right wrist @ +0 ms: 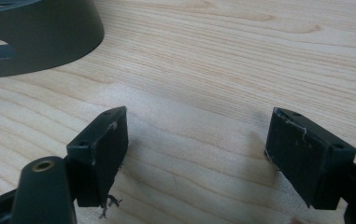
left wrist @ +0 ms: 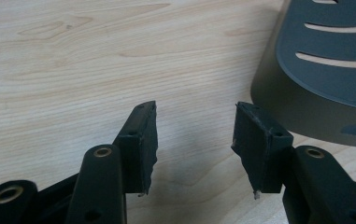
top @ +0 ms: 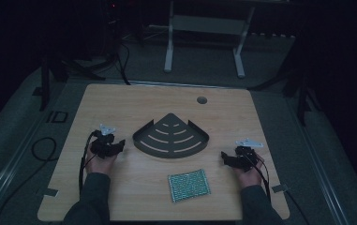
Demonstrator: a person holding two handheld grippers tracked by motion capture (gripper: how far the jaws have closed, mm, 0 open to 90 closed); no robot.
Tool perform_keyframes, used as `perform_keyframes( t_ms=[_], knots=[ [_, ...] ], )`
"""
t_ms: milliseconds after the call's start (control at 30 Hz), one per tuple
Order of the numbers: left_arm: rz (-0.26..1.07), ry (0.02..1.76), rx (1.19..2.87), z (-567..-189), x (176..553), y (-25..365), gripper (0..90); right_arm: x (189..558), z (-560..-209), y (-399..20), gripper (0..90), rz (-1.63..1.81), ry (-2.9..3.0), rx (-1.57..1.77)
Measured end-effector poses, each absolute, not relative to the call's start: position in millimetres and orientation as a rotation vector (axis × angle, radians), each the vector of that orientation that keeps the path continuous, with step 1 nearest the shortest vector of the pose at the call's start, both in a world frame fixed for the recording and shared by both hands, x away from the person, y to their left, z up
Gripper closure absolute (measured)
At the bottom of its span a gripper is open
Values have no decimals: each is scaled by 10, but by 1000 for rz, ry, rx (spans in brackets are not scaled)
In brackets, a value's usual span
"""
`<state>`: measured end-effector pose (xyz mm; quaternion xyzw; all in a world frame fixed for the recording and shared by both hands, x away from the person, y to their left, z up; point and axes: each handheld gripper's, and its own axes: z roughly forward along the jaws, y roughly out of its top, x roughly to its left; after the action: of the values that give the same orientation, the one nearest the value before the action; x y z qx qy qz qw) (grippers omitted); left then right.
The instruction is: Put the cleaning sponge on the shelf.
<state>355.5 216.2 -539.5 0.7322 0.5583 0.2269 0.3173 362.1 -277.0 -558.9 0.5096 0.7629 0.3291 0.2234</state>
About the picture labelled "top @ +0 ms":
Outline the dark tripod stand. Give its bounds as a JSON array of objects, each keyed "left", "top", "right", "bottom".
[
  {"left": 38, "top": 54, "right": 107, "bottom": 112},
  {"left": 249, "top": 46, "right": 322, "bottom": 128}
]

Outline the green woven cloth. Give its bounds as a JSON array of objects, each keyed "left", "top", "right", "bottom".
[{"left": 167, "top": 168, "right": 212, "bottom": 203}]

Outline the person's left hand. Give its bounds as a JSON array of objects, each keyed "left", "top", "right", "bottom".
[{"left": 84, "top": 149, "right": 118, "bottom": 176}]

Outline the white metal stand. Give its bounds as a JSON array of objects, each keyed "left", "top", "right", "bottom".
[{"left": 163, "top": 0, "right": 257, "bottom": 80}]

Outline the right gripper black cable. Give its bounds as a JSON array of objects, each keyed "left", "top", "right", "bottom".
[{"left": 253, "top": 155, "right": 273, "bottom": 202}]

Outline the person's right hand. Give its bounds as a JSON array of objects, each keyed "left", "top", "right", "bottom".
[{"left": 231, "top": 155, "right": 265, "bottom": 189}]

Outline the dark grey corner shelf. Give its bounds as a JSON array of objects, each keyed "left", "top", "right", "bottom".
[{"left": 131, "top": 112, "right": 211, "bottom": 159}]

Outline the black floor cable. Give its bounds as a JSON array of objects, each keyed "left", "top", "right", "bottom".
[{"left": 0, "top": 136, "right": 59, "bottom": 225}]

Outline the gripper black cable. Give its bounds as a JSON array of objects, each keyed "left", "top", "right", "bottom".
[
  {"left": 78, "top": 130, "right": 98, "bottom": 197},
  {"left": 253, "top": 155, "right": 273, "bottom": 202}
]

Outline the grey tape piece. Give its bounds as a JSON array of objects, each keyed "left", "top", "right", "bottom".
[
  {"left": 271, "top": 183, "right": 290, "bottom": 194},
  {"left": 42, "top": 187, "right": 59, "bottom": 198}
]

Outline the black hanging cable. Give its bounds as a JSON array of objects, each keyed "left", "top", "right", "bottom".
[{"left": 115, "top": 41, "right": 132, "bottom": 86}]

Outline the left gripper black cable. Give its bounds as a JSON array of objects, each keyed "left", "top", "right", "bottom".
[{"left": 78, "top": 130, "right": 98, "bottom": 197}]

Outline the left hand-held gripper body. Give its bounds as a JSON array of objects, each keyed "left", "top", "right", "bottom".
[{"left": 90, "top": 124, "right": 118, "bottom": 159}]

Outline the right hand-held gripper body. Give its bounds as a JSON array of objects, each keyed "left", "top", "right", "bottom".
[{"left": 235, "top": 138, "right": 265, "bottom": 173}]

